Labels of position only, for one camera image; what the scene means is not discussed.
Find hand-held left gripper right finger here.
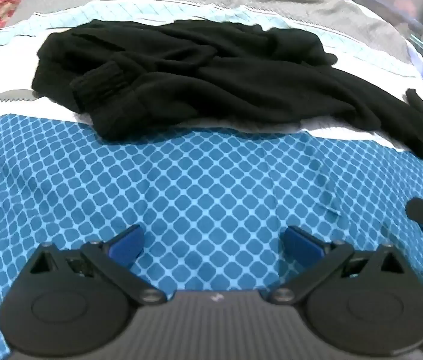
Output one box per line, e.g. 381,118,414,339
269,225,418,306

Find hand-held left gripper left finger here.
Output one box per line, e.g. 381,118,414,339
22,224,167,305

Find black pants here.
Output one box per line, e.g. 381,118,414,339
31,19,423,163

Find blue patterned bedspread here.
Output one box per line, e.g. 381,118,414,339
0,0,423,360

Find clear plastic storage box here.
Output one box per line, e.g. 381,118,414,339
349,0,423,118

